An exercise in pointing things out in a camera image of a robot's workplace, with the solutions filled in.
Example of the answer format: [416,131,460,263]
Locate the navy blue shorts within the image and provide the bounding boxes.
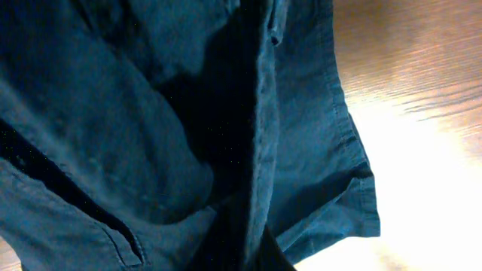
[1,0,380,271]

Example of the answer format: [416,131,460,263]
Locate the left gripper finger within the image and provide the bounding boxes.
[259,226,296,271]

